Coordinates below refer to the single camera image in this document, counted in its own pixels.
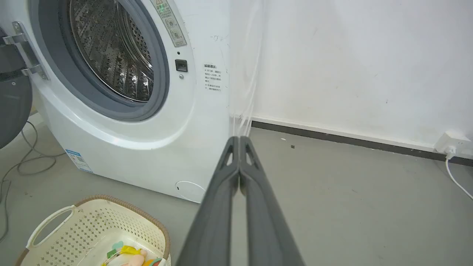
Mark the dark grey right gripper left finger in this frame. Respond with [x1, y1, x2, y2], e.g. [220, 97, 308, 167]
[176, 136, 240, 266]

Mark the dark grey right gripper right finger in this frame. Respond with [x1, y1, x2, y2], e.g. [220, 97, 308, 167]
[239, 136, 306, 266]

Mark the colourful toy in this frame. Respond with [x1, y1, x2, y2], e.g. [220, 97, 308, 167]
[102, 241, 167, 266]

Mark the grey washing machine door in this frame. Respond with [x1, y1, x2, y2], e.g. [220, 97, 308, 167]
[0, 28, 34, 150]

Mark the black baseboard strip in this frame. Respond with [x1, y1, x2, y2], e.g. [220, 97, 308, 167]
[251, 120, 473, 167]

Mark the cream perforated laundry basket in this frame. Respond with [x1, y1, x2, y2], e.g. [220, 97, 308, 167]
[15, 195, 171, 266]

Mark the white front-load washing machine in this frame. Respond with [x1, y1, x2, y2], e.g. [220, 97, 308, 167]
[0, 0, 267, 204]

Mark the white power cable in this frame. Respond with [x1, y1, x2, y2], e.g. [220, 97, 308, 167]
[445, 147, 473, 201]

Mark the grey cable on floor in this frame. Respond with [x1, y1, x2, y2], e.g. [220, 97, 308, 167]
[0, 120, 66, 242]

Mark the white wall power socket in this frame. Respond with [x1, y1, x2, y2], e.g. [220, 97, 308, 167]
[435, 130, 472, 155]

